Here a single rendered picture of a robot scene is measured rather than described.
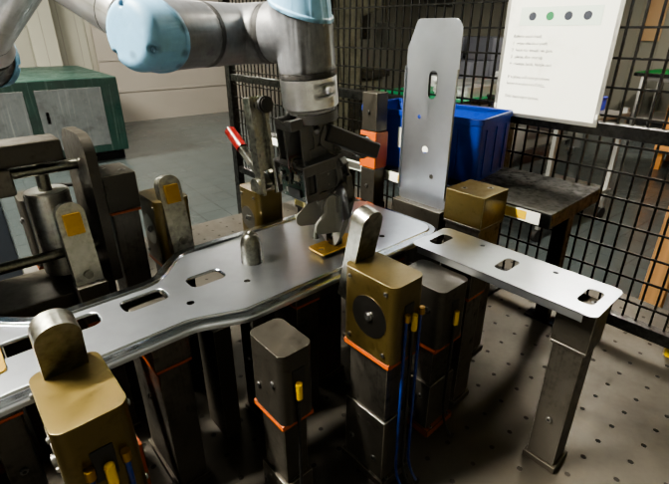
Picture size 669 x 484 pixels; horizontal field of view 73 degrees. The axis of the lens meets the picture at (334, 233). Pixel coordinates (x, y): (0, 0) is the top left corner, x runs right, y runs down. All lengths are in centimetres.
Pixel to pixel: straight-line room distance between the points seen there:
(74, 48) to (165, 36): 727
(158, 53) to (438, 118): 52
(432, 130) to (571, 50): 33
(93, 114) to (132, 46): 496
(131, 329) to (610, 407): 81
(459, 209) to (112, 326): 58
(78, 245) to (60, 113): 475
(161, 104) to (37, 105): 299
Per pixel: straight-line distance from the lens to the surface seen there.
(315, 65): 59
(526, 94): 110
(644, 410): 103
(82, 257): 73
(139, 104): 797
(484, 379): 97
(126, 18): 55
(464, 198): 83
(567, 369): 73
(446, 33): 87
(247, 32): 62
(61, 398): 45
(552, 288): 69
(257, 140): 82
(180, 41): 55
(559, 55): 107
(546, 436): 82
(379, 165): 104
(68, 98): 545
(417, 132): 91
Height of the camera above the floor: 132
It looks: 24 degrees down
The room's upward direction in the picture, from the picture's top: straight up
